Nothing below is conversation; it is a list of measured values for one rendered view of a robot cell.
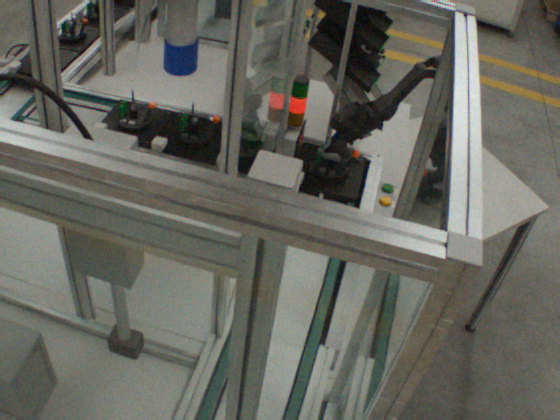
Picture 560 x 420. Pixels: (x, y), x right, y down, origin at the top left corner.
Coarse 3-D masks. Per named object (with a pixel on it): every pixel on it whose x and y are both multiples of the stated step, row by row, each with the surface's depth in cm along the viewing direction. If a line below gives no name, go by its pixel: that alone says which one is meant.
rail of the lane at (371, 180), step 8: (376, 160) 223; (376, 168) 219; (368, 176) 215; (376, 176) 216; (368, 184) 212; (376, 184) 212; (368, 192) 209; (376, 192) 209; (368, 200) 207; (360, 208) 202; (368, 208) 203
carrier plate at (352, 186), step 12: (312, 144) 223; (300, 156) 217; (312, 156) 218; (348, 156) 220; (360, 156) 221; (360, 168) 216; (312, 180) 208; (348, 180) 211; (360, 180) 211; (324, 192) 206; (336, 192) 205; (348, 192) 206
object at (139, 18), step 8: (136, 0) 272; (144, 0) 273; (136, 8) 275; (144, 8) 276; (136, 16) 278; (144, 16) 279; (136, 24) 281; (136, 32) 284; (144, 32) 285; (136, 40) 287; (144, 40) 288
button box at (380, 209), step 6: (378, 186) 212; (396, 186) 213; (378, 192) 209; (384, 192) 210; (390, 192) 210; (396, 192) 211; (378, 198) 207; (378, 204) 205; (390, 204) 205; (378, 210) 203; (384, 210) 203; (390, 210) 203; (390, 216) 201
